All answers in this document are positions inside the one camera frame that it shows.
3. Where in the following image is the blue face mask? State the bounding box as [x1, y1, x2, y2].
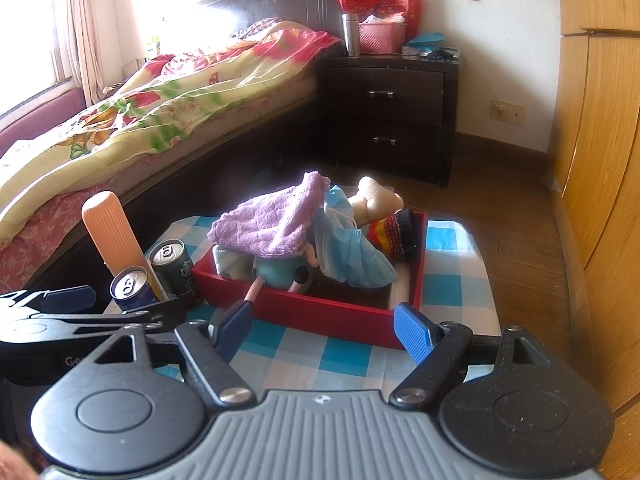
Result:
[312, 185, 398, 288]

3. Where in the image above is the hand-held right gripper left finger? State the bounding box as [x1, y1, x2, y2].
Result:
[92, 301, 256, 407]

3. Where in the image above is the wall socket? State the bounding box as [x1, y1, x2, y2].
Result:
[490, 100, 527, 126]

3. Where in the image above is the white fluffy towel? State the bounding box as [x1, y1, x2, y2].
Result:
[212, 245, 256, 278]

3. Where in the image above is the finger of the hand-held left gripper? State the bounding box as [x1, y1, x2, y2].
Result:
[0, 299, 188, 348]
[0, 285, 98, 322]

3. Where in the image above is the dark drink can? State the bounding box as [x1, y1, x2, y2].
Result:
[149, 239, 206, 311]

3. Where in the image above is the blue drink can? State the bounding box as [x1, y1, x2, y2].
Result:
[110, 266, 163, 313]

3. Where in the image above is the beige curtain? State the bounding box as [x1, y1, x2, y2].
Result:
[62, 0, 133, 106]

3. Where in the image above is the dark wooden nightstand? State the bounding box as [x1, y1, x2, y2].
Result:
[316, 55, 461, 188]

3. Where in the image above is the red printed bag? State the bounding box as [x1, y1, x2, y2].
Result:
[337, 0, 422, 41]

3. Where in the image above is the wooden wardrobe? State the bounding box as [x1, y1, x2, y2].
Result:
[545, 0, 640, 480]

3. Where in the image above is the blue white checkered tablecloth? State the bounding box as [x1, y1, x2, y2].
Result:
[145, 212, 501, 396]

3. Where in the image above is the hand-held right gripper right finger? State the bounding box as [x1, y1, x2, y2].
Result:
[387, 302, 549, 409]

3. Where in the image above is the thin cable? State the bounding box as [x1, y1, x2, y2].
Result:
[460, 62, 501, 111]

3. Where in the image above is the red cardboard box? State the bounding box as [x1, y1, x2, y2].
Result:
[191, 210, 430, 352]

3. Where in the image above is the beige teddy bear plush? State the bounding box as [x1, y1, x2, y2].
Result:
[347, 176, 405, 226]

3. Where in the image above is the maroon window seat cushion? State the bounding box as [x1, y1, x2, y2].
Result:
[0, 87, 88, 161]

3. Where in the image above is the striped colourful knitted sock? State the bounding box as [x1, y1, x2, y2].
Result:
[367, 208, 420, 262]

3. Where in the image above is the purple fluffy towel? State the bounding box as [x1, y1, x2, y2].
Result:
[206, 171, 332, 260]

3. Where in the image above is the steel thermos flask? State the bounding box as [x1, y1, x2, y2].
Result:
[342, 12, 362, 57]

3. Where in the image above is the floral quilt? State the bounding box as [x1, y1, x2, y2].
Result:
[0, 20, 346, 241]

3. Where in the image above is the pink floral bed sheet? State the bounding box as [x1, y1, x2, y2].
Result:
[0, 180, 136, 281]

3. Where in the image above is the orange ribbed cylinder case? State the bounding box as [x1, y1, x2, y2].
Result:
[81, 191, 166, 301]

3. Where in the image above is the pink plastic basket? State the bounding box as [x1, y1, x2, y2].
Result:
[359, 21, 407, 55]

